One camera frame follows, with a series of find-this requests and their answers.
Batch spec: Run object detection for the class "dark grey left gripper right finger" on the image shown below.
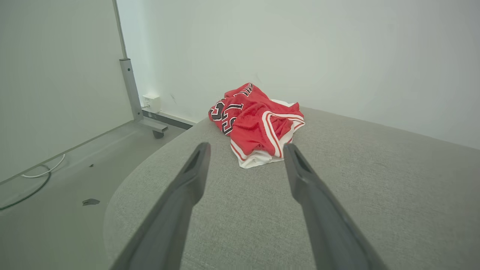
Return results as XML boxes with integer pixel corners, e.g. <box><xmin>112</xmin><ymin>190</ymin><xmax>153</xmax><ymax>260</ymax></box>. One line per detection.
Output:
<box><xmin>283</xmin><ymin>142</ymin><xmax>389</xmax><ymax>270</ymax></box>

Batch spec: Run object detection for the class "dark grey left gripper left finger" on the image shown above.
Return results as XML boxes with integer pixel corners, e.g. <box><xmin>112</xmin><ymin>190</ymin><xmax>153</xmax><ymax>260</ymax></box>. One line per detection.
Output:
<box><xmin>110</xmin><ymin>142</ymin><xmax>212</xmax><ymax>270</ymax></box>

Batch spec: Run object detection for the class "red basketball jersey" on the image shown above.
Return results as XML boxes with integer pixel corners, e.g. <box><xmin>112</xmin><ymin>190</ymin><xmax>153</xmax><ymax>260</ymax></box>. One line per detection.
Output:
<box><xmin>208</xmin><ymin>82</ymin><xmax>306</xmax><ymax>169</ymax></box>

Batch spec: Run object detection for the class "dark baseboard strip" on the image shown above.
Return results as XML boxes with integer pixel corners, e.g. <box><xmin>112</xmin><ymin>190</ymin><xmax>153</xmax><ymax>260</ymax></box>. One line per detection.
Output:
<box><xmin>142</xmin><ymin>110</ymin><xmax>197</xmax><ymax>131</ymax></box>

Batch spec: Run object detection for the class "white partition panel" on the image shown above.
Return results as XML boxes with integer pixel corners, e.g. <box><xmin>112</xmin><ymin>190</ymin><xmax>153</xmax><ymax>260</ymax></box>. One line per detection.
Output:
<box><xmin>0</xmin><ymin>0</ymin><xmax>134</xmax><ymax>184</ymax></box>

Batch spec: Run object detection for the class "white wall socket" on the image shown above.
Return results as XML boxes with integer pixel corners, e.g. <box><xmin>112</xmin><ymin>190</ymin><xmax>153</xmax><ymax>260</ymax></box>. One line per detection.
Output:
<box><xmin>142</xmin><ymin>94</ymin><xmax>161</xmax><ymax>113</ymax></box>

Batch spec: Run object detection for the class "white floor cable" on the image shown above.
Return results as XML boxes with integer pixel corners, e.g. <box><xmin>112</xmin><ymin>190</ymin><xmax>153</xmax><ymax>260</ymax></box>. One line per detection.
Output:
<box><xmin>21</xmin><ymin>154</ymin><xmax>66</xmax><ymax>179</ymax></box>

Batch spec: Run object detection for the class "grey metal partition post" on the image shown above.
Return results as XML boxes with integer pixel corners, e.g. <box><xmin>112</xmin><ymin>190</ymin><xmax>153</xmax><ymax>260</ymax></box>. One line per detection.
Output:
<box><xmin>112</xmin><ymin>0</ymin><xmax>168</xmax><ymax>134</ymax></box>

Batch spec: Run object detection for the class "dark green floor cable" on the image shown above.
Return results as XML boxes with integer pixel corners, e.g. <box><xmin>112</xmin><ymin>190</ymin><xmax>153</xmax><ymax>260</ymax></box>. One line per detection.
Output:
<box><xmin>0</xmin><ymin>165</ymin><xmax>51</xmax><ymax>211</ymax></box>

